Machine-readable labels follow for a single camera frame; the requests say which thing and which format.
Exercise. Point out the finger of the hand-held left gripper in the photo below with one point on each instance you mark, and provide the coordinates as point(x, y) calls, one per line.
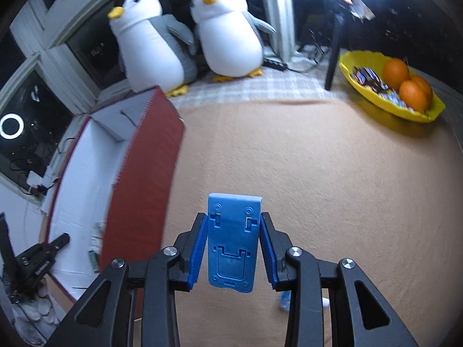
point(58, 244)

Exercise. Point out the blue phone stand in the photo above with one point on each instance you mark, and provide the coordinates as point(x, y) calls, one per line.
point(233, 245)

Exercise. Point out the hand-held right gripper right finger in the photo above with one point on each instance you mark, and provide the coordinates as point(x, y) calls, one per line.
point(269, 256)

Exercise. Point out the pile of wrapped candies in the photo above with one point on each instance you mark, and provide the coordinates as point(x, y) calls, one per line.
point(369, 77)

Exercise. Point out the white power strip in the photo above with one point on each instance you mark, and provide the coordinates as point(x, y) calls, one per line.
point(49, 195)

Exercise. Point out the white charger block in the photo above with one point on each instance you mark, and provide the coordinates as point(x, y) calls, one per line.
point(35, 179)

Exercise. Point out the person's left hand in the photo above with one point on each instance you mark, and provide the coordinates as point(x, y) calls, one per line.
point(36, 309)

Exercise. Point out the black power strip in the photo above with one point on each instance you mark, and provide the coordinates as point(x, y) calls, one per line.
point(276, 64)

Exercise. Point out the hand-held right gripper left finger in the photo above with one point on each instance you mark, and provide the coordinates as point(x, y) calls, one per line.
point(197, 256)

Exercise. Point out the white window mullion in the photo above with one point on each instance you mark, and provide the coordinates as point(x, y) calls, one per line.
point(278, 14)
point(61, 61)

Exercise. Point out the tan felt blanket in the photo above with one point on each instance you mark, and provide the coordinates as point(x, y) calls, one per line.
point(289, 159)

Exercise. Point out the white grey penguin plush toy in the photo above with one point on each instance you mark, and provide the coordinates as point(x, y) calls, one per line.
point(231, 39)
point(152, 58)

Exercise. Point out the yellow leaf-shaped tray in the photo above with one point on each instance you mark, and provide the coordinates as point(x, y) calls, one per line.
point(349, 67)

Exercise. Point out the clear plastic wrapper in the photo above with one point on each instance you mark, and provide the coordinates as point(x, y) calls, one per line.
point(285, 300)

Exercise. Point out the red cardboard box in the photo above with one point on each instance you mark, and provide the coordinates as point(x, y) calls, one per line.
point(144, 173)

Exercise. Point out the black stand pole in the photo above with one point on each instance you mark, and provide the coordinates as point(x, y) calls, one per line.
point(332, 61)

